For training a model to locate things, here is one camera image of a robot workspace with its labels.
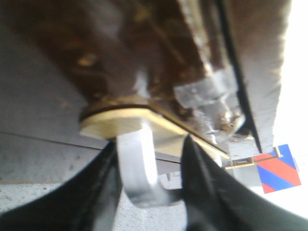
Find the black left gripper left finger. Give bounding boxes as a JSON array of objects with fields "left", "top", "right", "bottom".
[{"left": 0, "top": 142, "right": 120, "bottom": 231}]

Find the red blue striped block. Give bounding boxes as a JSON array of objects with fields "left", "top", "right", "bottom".
[{"left": 254, "top": 144, "right": 301, "bottom": 193}]

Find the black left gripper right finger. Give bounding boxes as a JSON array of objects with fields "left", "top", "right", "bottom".
[{"left": 181, "top": 136, "right": 308, "bottom": 231}]

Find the dark wooden drawer cabinet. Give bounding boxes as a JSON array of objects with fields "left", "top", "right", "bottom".
[{"left": 0, "top": 0, "right": 291, "bottom": 152}]

